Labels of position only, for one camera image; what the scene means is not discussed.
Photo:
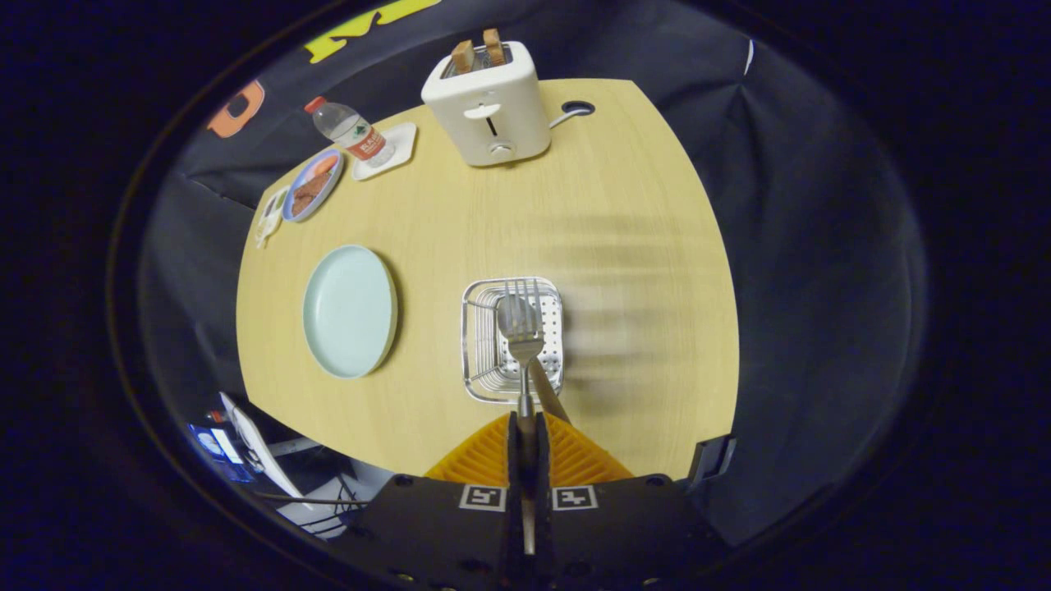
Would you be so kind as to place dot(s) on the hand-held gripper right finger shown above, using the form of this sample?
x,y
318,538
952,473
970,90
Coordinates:
x,y
543,492

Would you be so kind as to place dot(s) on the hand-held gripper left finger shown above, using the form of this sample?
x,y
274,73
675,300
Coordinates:
x,y
514,492

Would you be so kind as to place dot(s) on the metal spoon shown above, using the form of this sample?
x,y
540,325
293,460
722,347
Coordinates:
x,y
548,394

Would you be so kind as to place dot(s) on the light green plate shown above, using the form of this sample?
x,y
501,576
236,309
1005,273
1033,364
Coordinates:
x,y
349,312

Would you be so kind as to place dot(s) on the white board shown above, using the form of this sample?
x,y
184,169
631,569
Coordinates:
x,y
259,447

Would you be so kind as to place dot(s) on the blue box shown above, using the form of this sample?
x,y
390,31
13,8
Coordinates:
x,y
213,451

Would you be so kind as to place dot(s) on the blue plate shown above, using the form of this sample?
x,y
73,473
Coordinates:
x,y
294,212

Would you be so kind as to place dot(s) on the brown food slice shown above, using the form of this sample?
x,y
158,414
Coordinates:
x,y
308,195

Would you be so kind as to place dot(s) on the small white sauce dish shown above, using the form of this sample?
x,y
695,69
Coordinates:
x,y
269,217

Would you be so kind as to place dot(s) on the white square coaster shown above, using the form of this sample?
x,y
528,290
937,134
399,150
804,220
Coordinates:
x,y
402,139

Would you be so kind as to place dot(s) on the black backdrop cloth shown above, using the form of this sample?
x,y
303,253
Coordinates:
x,y
821,246

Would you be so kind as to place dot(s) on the orange food piece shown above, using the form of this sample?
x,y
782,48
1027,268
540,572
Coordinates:
x,y
326,164

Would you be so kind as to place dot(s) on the white toaster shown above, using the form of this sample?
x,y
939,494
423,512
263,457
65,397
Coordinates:
x,y
493,107

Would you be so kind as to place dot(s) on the red capped water bottle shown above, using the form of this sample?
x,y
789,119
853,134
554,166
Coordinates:
x,y
353,131

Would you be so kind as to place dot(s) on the toasted bread slice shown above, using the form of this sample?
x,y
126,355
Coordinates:
x,y
494,48
462,57

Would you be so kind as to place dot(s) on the black table bracket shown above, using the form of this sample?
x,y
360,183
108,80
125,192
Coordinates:
x,y
710,458

